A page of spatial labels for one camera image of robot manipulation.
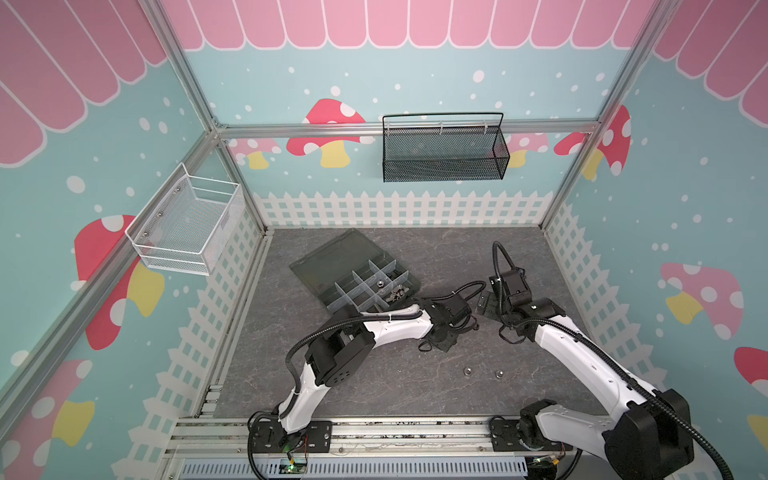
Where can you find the aluminium mounting rail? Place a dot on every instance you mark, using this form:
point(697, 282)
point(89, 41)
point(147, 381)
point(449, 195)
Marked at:
point(364, 448)

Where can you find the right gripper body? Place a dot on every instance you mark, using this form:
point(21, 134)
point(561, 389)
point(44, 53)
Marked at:
point(501, 308)

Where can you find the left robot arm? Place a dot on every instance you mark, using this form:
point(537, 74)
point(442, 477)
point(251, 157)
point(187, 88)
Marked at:
point(329, 356)

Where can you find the silver wing nut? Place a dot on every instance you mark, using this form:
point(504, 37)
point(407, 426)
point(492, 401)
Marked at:
point(396, 295)

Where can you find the grey plastic organizer box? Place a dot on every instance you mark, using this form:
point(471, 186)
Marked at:
point(344, 271)

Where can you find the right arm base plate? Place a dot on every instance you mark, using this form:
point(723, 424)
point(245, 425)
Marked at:
point(507, 436)

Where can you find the white wire mesh basket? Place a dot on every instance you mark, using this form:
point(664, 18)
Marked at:
point(187, 224)

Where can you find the black wire mesh basket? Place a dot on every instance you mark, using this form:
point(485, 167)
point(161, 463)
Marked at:
point(441, 147)

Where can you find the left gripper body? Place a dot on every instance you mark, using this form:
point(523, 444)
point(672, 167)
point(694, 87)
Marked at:
point(446, 341)

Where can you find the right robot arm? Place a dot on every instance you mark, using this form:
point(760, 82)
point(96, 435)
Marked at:
point(645, 433)

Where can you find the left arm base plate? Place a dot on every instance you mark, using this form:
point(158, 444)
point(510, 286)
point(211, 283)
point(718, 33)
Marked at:
point(268, 436)

